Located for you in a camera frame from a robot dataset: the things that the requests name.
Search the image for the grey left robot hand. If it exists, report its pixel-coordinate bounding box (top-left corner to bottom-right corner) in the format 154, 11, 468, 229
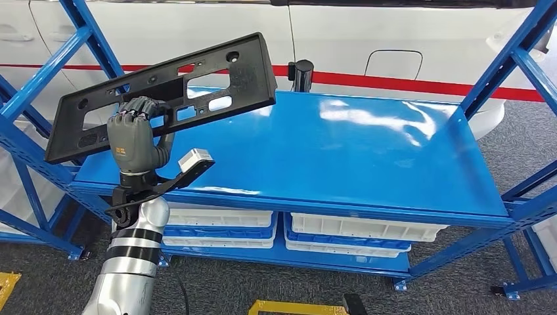
106, 96, 176, 177

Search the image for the black plastic plate bracket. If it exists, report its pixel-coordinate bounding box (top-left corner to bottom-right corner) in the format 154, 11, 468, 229
45, 31, 279, 165

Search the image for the blue metal shelf rack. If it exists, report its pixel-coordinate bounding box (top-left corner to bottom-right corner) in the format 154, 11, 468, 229
489, 156, 557, 302
0, 73, 88, 262
0, 0, 557, 293

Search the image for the large white plastic bin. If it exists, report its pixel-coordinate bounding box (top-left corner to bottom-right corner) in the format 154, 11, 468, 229
0, 119, 66, 236
531, 215, 557, 272

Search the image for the yellow floor tape square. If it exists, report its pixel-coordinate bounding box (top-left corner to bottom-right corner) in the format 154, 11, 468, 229
248, 299, 349, 315
0, 271, 22, 312

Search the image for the white car with red stripe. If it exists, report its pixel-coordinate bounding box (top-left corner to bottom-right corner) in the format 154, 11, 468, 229
0, 0, 557, 140

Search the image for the black robot foot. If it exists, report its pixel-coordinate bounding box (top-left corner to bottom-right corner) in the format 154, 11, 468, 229
342, 293, 369, 315

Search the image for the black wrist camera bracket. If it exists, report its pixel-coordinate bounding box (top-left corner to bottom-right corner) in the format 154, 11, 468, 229
104, 158, 216, 214

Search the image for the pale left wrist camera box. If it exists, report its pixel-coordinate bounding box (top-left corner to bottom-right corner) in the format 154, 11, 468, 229
177, 148, 214, 174

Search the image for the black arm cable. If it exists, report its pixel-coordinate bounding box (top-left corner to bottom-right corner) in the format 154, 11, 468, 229
171, 256, 190, 315

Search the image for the black cylindrical post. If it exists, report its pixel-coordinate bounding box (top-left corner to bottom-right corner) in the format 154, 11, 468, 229
287, 59, 315, 93

